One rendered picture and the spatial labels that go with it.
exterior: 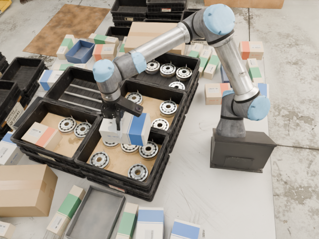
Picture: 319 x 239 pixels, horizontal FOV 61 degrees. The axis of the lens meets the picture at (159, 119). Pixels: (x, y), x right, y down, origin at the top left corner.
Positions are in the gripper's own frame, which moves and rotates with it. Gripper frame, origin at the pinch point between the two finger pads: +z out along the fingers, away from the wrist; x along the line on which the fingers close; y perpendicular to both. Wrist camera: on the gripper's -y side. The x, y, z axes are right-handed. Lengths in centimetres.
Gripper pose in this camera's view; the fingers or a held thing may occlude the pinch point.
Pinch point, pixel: (125, 125)
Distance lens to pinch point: 121.7
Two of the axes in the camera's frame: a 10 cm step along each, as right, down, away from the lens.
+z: 0.7, 6.0, 8.0
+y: -9.8, -1.0, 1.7
